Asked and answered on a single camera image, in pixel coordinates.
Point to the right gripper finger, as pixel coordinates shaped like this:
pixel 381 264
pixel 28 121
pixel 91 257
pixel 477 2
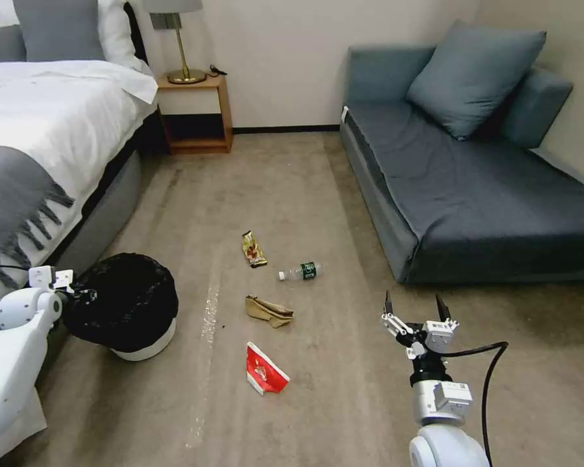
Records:
pixel 443 309
pixel 398 328

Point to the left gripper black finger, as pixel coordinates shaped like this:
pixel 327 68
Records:
pixel 85 293

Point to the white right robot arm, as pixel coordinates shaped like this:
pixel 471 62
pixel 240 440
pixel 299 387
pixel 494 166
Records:
pixel 443 445

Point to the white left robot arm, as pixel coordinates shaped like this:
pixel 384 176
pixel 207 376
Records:
pixel 9 360

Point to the black bin bag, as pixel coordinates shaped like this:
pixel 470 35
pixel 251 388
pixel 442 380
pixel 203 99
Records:
pixel 126 301

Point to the white round trash bin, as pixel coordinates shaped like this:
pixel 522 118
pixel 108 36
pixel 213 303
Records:
pixel 146 346

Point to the grey upholstered bed base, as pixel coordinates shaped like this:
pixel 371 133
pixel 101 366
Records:
pixel 112 204

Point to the clear bottle green label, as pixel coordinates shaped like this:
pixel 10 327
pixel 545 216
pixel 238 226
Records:
pixel 305 271

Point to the blue grey sofa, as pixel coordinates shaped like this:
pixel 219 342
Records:
pixel 467 194

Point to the grey fringed throw blanket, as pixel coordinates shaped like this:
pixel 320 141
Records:
pixel 5 204

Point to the crumpled brown paper bag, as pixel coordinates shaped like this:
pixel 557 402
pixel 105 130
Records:
pixel 267 311

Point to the red white paper carton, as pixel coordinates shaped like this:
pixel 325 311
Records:
pixel 264 369

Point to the gold snack wrapper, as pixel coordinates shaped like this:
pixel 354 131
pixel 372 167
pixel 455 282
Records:
pixel 253 249

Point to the white bed duvet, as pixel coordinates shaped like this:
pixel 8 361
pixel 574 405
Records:
pixel 58 117

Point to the blue sofa bolster cushion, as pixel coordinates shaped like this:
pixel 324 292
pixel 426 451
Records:
pixel 535 109

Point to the wooden nightstand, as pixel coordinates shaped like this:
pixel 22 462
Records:
pixel 194 92

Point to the square blue cushion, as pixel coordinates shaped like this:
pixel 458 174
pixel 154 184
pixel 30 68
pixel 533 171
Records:
pixel 472 78

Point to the brass table lamp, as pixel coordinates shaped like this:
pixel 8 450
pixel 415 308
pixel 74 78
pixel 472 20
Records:
pixel 186 75

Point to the small grey pillow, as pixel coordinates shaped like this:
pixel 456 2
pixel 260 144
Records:
pixel 0 46

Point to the dark bed headboard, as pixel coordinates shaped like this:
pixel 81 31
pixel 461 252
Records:
pixel 138 34

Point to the large grey pillow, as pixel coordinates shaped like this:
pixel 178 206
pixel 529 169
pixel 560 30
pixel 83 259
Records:
pixel 61 29

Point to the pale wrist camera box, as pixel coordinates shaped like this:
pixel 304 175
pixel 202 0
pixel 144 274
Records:
pixel 440 336
pixel 63 279

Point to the grey wall switch panel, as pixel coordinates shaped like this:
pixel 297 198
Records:
pixel 161 21

